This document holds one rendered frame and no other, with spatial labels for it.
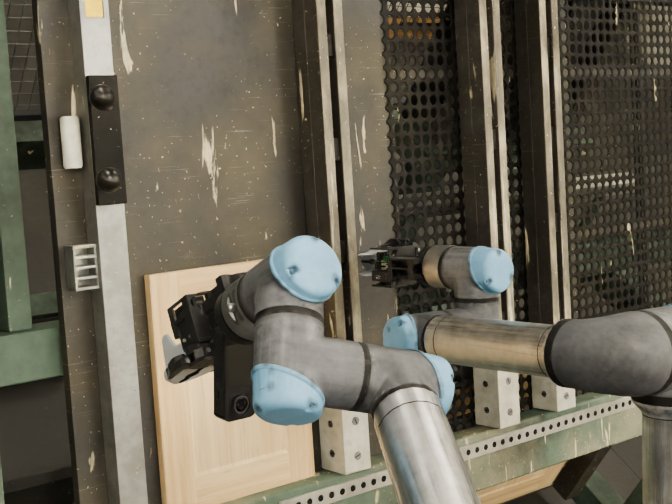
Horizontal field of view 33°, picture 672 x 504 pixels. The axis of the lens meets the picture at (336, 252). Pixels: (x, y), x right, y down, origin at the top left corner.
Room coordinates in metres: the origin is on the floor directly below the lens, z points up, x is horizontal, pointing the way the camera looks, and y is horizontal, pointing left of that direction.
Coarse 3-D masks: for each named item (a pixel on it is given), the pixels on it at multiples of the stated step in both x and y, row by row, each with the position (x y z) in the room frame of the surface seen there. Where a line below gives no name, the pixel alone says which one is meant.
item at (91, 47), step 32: (96, 32) 1.55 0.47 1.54; (96, 64) 1.53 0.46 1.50; (96, 224) 1.42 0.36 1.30; (128, 288) 1.41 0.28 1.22; (96, 320) 1.37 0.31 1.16; (128, 320) 1.38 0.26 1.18; (128, 352) 1.36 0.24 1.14; (128, 384) 1.33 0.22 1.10; (128, 416) 1.31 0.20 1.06; (128, 448) 1.29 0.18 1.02; (128, 480) 1.26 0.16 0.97
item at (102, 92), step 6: (102, 84) 1.42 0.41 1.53; (96, 90) 1.41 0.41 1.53; (102, 90) 1.41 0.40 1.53; (108, 90) 1.41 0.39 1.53; (90, 96) 1.41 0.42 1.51; (96, 96) 1.40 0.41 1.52; (102, 96) 1.40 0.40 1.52; (108, 96) 1.41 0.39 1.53; (114, 96) 1.42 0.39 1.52; (90, 102) 1.41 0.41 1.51; (96, 102) 1.40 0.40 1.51; (102, 102) 1.40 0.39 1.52; (108, 102) 1.41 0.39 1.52; (114, 102) 1.42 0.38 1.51; (96, 108) 1.40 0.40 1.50; (102, 108) 1.40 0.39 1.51; (108, 108) 1.41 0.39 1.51
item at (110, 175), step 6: (102, 168) 1.37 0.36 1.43; (108, 168) 1.37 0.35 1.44; (114, 168) 1.38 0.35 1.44; (102, 174) 1.36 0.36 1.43; (108, 174) 1.36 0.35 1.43; (114, 174) 1.36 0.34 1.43; (120, 174) 1.38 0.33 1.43; (96, 180) 1.36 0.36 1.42; (102, 180) 1.35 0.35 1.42; (108, 180) 1.35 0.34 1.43; (114, 180) 1.36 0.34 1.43; (120, 180) 1.37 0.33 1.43; (102, 186) 1.35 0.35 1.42; (108, 186) 1.35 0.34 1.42; (114, 186) 1.36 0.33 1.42; (108, 192) 1.36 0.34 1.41
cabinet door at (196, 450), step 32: (160, 288) 1.46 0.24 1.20; (192, 288) 1.51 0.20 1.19; (160, 320) 1.44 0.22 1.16; (160, 352) 1.42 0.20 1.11; (160, 384) 1.39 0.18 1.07; (192, 384) 1.43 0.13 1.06; (160, 416) 1.37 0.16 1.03; (192, 416) 1.41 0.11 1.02; (256, 416) 1.49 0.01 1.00; (160, 448) 1.35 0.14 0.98; (192, 448) 1.38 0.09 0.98; (224, 448) 1.42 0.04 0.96; (256, 448) 1.47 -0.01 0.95; (288, 448) 1.51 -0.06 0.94; (160, 480) 1.33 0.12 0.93; (192, 480) 1.35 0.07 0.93; (224, 480) 1.40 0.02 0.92; (256, 480) 1.44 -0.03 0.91; (288, 480) 1.48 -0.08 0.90
